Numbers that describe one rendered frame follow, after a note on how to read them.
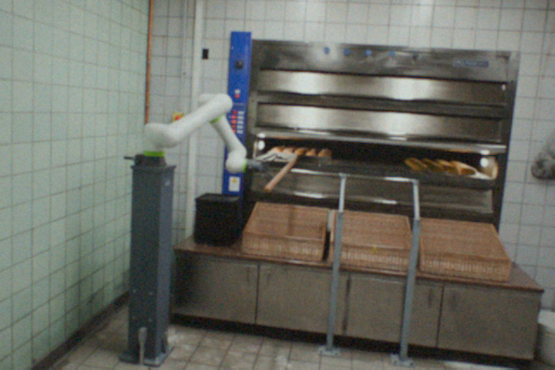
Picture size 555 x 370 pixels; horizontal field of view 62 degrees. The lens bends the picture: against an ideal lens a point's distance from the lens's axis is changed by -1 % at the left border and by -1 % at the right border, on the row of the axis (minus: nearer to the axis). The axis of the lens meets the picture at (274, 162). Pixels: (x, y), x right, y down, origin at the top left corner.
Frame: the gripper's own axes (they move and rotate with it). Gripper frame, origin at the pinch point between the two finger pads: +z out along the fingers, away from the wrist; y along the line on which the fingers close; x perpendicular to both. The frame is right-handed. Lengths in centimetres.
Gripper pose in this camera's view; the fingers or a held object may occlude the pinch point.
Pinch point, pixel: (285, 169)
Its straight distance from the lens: 303.9
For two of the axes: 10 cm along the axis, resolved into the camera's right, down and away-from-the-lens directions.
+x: -1.4, 1.0, -9.8
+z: 9.9, 0.8, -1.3
